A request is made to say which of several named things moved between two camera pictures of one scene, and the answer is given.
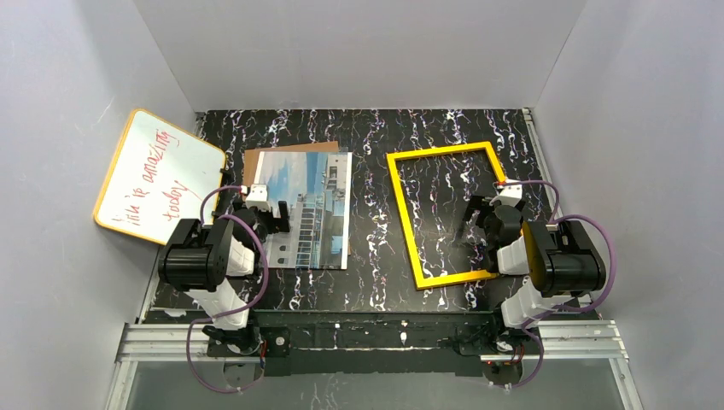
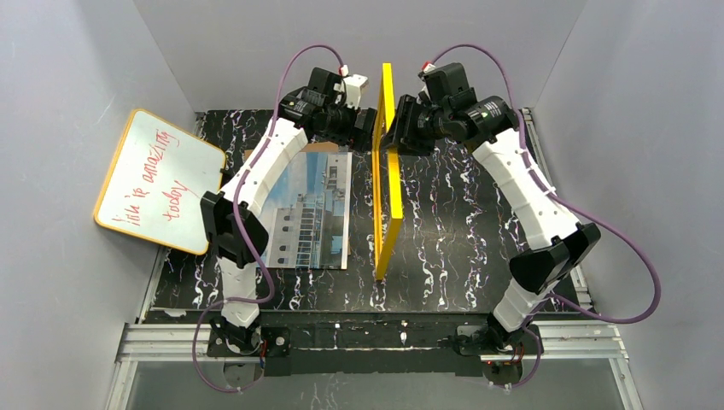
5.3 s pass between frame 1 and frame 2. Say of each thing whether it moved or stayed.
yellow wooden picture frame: moved
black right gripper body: moved
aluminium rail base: stayed
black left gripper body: moved
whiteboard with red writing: stayed
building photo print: stayed
